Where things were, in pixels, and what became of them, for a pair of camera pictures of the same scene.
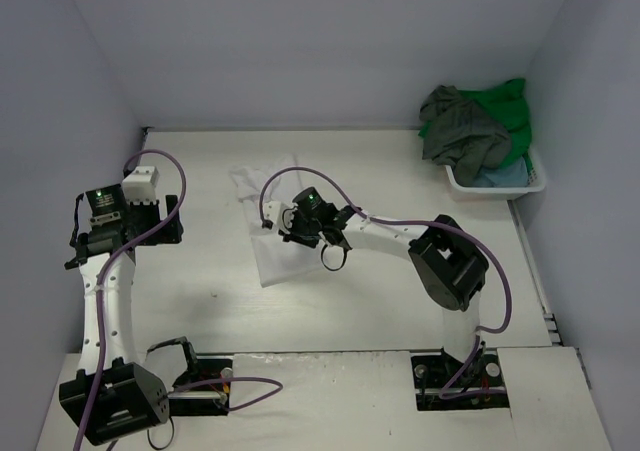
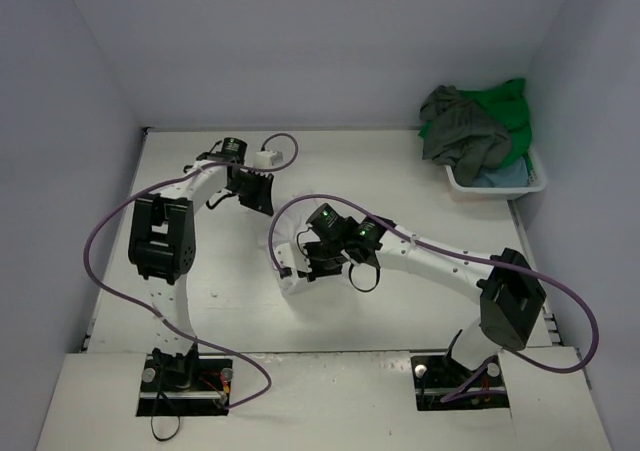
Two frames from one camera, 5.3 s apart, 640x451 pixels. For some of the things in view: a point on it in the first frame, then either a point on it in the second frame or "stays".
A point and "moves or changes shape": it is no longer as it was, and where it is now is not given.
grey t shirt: x=457 y=133 stays
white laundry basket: x=536 y=182 stays
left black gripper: x=151 y=222 -> x=256 y=192
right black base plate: x=443 y=383 stays
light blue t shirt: x=514 y=174 stays
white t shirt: x=279 y=260 moves or changes shape
